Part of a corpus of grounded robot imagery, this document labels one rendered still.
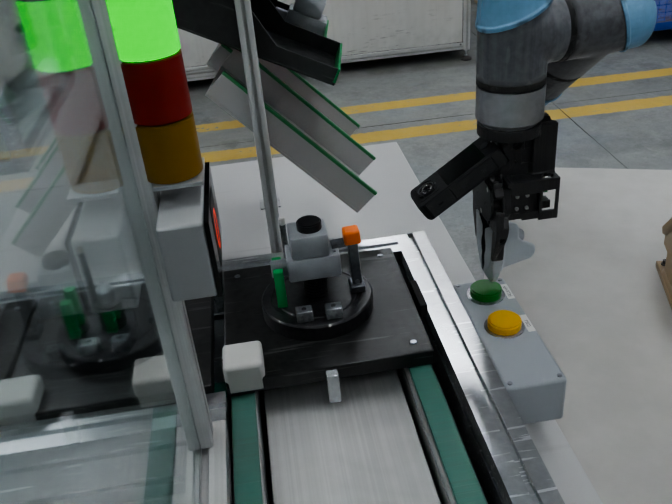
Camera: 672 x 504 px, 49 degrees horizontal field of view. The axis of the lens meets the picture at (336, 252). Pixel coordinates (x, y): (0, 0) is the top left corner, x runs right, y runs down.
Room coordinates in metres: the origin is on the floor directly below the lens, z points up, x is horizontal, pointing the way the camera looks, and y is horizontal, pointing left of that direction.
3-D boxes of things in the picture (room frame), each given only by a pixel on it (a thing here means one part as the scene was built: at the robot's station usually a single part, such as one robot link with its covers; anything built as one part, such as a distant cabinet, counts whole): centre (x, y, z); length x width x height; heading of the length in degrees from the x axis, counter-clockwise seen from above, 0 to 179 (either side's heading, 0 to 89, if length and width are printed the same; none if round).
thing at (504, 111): (0.78, -0.21, 1.21); 0.08 x 0.08 x 0.05
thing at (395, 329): (0.77, 0.03, 0.96); 0.24 x 0.24 x 0.02; 5
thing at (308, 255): (0.77, 0.04, 1.06); 0.08 x 0.04 x 0.07; 95
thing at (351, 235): (0.77, -0.01, 1.04); 0.04 x 0.02 x 0.08; 95
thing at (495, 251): (0.75, -0.19, 1.07); 0.05 x 0.02 x 0.09; 5
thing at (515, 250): (0.76, -0.21, 1.03); 0.06 x 0.03 x 0.09; 95
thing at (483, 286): (0.77, -0.19, 0.96); 0.04 x 0.04 x 0.02
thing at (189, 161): (0.57, 0.13, 1.28); 0.05 x 0.05 x 0.05
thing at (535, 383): (0.70, -0.19, 0.93); 0.21 x 0.07 x 0.06; 5
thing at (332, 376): (0.64, 0.02, 0.95); 0.01 x 0.01 x 0.04; 5
